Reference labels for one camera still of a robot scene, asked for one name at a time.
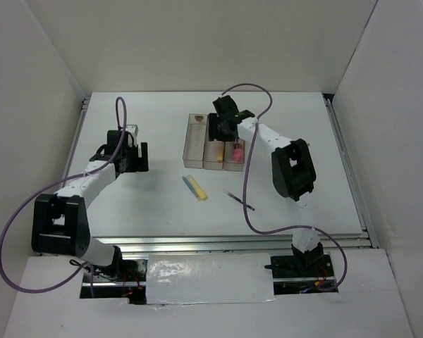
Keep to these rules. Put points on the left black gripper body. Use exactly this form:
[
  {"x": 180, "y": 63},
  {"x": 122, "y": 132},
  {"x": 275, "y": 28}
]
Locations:
[{"x": 135, "y": 163}]

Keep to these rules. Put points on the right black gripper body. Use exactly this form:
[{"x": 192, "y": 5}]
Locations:
[{"x": 217, "y": 129}]

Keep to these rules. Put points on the orange pink highlighter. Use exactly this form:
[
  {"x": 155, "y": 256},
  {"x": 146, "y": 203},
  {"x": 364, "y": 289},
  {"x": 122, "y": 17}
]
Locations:
[{"x": 220, "y": 148}]

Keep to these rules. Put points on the pink capped pen bundle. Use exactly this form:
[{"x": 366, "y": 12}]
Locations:
[{"x": 238, "y": 152}]

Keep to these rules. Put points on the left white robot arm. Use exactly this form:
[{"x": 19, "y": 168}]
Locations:
[{"x": 60, "y": 224}]

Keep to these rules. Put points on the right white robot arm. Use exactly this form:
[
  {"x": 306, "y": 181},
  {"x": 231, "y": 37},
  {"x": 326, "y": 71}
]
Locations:
[{"x": 292, "y": 169}]

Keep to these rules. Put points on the middle clear plastic container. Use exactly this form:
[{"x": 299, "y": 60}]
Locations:
[{"x": 209, "y": 156}]

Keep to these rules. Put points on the clear plastic container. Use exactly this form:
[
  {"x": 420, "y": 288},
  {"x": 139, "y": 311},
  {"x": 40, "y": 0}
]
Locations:
[
  {"x": 209, "y": 156},
  {"x": 196, "y": 134},
  {"x": 228, "y": 163}
]

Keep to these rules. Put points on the right clear plastic container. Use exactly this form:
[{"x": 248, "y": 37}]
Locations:
[{"x": 228, "y": 163}]

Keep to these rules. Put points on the left clear plastic container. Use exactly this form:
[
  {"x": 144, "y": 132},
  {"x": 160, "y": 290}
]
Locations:
[{"x": 196, "y": 134}]

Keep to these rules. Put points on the blue pen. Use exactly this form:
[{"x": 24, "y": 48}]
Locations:
[{"x": 190, "y": 187}]

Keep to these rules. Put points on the yellow highlighter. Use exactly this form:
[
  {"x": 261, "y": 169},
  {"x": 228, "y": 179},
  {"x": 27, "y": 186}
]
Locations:
[{"x": 198, "y": 189}]

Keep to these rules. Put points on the dark purple gel pen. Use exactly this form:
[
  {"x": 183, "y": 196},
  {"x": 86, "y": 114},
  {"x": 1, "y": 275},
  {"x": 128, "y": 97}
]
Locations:
[{"x": 236, "y": 198}]

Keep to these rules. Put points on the white cover plate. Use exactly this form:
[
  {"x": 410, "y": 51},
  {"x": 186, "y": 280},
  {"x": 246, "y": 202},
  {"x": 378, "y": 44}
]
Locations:
[{"x": 209, "y": 278}]

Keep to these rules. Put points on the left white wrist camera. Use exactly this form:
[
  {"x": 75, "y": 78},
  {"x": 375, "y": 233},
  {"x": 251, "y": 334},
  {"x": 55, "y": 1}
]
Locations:
[{"x": 132, "y": 131}]

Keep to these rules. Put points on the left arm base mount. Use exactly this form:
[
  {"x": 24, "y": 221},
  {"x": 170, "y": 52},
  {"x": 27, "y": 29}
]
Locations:
[{"x": 124, "y": 280}]

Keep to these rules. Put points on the aluminium frame rail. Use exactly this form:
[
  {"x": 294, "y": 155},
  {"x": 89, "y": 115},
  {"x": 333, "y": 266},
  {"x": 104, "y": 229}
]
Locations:
[{"x": 155, "y": 210}]

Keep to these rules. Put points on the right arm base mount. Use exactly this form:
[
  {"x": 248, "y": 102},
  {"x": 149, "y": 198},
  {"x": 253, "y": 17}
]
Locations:
[{"x": 296, "y": 265}]

